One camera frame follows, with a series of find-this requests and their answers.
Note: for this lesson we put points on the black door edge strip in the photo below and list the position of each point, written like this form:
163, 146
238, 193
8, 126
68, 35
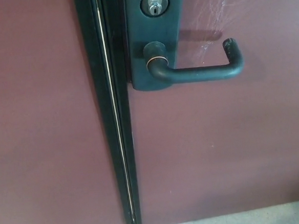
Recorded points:
118, 75
103, 76

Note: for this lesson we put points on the plain maroon door leaf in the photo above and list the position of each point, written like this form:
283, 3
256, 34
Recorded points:
37, 119

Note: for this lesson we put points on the silver lock cylinder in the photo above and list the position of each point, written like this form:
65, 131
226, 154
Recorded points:
154, 5

